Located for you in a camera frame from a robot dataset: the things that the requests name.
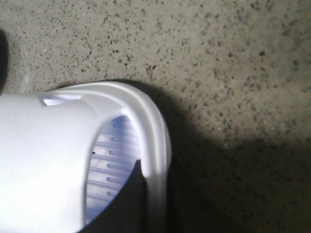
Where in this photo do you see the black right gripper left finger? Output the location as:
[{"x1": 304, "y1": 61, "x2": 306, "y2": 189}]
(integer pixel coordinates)
[{"x1": 0, "y1": 29, "x2": 9, "y2": 94}]

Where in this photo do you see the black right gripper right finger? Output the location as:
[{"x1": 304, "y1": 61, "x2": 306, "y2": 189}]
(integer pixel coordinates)
[{"x1": 82, "y1": 159, "x2": 168, "y2": 233}]

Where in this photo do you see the light blue slipper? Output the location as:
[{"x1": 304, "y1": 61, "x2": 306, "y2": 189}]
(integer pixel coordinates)
[{"x1": 0, "y1": 82, "x2": 172, "y2": 233}]

